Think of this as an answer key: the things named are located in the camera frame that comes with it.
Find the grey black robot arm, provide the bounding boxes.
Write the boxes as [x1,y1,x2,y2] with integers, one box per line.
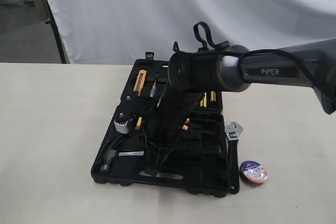
[148,40,335,145]

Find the long yellow black screwdriver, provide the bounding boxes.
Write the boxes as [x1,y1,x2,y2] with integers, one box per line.
[199,92,207,108]

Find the black adjustable wrench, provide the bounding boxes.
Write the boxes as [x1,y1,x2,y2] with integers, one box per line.
[225,121,244,194]

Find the orange utility knife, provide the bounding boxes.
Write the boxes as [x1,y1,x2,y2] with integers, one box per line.
[133,69,147,96]

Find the black plastic tool case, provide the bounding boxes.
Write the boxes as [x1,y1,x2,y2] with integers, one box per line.
[91,52,230,198]

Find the clear voltage tester screwdriver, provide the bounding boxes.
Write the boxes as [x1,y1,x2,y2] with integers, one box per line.
[149,72,159,98]

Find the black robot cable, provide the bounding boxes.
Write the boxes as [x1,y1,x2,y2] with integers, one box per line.
[172,21,326,91]

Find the steel claw hammer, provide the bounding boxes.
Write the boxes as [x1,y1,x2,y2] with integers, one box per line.
[100,135,144,173]

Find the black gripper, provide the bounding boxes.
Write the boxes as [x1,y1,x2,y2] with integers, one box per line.
[144,83,203,176]

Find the black backdrop stand pole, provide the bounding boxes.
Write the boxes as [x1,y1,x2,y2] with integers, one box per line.
[45,3,67,64]

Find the short yellow black screwdriver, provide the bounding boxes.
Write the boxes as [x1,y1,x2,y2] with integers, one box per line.
[211,91,216,102]

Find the white backdrop cloth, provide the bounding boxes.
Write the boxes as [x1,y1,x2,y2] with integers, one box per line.
[47,0,335,65]

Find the black electrical tape roll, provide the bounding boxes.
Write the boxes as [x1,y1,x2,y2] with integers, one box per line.
[239,161,268,187]

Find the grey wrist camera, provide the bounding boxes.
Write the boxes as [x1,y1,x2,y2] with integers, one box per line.
[113,92,147,134]

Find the yellow tape measure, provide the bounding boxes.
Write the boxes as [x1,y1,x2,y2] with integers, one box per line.
[134,117,142,131]

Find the orange handled pliers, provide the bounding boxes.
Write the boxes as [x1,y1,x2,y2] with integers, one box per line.
[182,119,190,130]

